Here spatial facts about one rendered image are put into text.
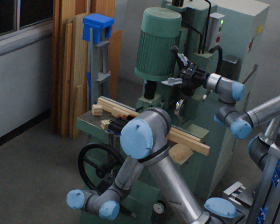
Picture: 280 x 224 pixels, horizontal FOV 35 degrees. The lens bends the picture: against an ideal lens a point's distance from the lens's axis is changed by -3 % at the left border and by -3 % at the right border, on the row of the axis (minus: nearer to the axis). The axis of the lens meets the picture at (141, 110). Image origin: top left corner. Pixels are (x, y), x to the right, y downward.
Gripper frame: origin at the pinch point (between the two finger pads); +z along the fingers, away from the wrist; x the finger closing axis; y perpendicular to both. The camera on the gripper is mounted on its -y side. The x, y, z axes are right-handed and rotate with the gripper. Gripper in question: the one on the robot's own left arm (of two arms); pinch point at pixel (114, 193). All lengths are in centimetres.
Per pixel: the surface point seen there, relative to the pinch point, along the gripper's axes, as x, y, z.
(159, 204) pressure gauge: 14.9, -1.2, 19.5
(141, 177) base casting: 0.4, -8.8, 22.4
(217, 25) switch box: 6, -92, 25
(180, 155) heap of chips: 16.2, -26.7, 15.7
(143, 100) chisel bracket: -11.2, -43.8, 15.9
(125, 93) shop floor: -131, -50, 238
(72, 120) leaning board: -117, -11, 137
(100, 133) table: -26.0, -20.6, 15.5
